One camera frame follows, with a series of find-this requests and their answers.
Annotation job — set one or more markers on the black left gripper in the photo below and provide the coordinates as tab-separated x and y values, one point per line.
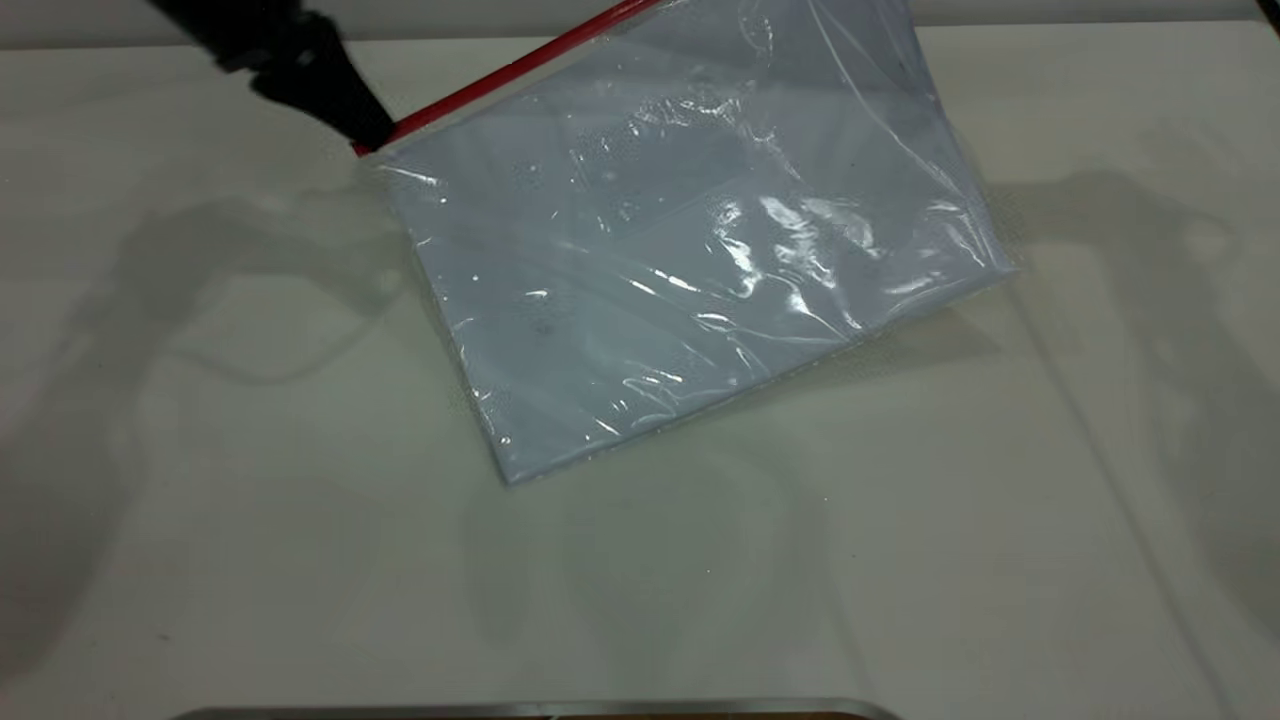
250	30

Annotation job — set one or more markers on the clear plastic bag red zipper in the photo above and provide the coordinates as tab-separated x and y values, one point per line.
700	250

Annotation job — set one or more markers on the silver metal rim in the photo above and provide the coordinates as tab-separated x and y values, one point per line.
540	709

